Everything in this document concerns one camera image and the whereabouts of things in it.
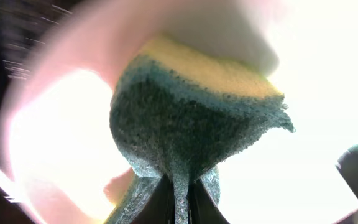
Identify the white round plate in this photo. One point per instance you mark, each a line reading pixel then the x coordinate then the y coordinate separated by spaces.
pixel 54 140

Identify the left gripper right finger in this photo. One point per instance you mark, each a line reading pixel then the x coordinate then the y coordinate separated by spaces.
pixel 202 209

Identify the green yellow sponge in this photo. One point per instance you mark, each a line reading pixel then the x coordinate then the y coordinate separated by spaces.
pixel 179 112

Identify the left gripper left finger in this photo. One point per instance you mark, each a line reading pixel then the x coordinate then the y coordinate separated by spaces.
pixel 160 208

